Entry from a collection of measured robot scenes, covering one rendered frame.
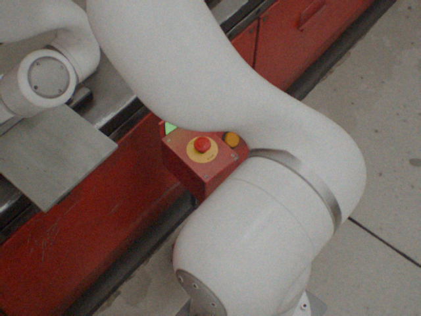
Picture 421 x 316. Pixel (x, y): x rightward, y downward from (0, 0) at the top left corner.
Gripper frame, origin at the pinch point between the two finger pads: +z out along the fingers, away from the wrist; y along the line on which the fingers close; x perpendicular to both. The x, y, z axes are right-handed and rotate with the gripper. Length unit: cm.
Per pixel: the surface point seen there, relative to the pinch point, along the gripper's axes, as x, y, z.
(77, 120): 10.4, -7.4, -5.8
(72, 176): 16.9, 1.6, -11.4
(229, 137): 38, -38, 5
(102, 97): 12.0, -19.9, 9.4
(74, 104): 9.1, -13.3, 7.9
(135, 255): 68, -17, 71
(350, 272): 116, -62, 36
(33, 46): -8, -59, 142
